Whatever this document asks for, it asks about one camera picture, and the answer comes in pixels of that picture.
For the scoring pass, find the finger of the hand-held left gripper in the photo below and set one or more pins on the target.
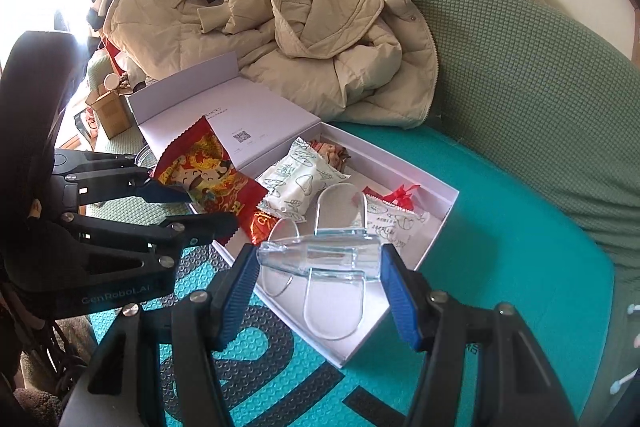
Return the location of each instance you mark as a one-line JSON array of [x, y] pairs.
[[150, 192], [200, 227]]

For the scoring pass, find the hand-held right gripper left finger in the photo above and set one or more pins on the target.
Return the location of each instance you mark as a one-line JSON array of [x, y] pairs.
[[237, 297]]

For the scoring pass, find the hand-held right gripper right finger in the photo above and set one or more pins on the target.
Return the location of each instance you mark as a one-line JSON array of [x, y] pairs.
[[400, 302]]

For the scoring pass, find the red figure snack packet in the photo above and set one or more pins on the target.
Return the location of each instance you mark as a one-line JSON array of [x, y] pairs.
[[210, 177], [260, 227]]

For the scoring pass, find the small white snack packet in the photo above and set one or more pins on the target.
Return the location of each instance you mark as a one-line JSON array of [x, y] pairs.
[[400, 227]]

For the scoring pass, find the red plastic flower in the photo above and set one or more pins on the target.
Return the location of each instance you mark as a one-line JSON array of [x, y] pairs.
[[400, 197]]

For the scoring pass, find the large white snack packet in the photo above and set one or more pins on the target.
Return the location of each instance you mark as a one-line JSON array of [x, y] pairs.
[[295, 182]]

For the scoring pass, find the white gift box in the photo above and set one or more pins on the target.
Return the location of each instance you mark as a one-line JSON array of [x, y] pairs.
[[270, 117]]

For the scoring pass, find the brown snack packet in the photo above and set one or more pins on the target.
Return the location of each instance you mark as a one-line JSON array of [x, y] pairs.
[[330, 152]]

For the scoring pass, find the person's left forearm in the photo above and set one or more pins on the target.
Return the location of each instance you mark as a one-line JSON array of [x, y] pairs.
[[30, 107]]

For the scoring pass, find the person's left hand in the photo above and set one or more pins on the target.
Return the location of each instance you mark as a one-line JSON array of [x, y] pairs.
[[30, 247]]

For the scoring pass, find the glass jar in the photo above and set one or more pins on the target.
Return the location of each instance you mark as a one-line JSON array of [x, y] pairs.
[[145, 157]]

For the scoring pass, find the small brown paper box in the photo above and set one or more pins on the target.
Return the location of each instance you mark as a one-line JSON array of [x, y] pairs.
[[112, 114]]

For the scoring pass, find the red printed carton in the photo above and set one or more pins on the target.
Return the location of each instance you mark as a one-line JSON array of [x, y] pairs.
[[87, 121]]

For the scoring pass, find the teal bubble mailer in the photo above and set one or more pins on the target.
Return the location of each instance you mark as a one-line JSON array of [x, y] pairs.
[[500, 257]]

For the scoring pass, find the white paper cup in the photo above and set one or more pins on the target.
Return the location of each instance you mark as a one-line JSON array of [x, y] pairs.
[[111, 81]]

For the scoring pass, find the red paper bag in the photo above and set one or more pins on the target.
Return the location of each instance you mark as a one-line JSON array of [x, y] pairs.
[[112, 57]]

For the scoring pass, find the beige quilted jacket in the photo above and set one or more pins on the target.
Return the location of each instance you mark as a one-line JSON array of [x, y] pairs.
[[280, 57]]

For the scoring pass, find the white rack with pastel tips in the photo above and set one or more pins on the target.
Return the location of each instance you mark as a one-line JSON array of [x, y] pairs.
[[625, 379]]

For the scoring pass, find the green covered sofa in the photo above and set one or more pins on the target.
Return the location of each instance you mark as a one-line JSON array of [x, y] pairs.
[[525, 82]]

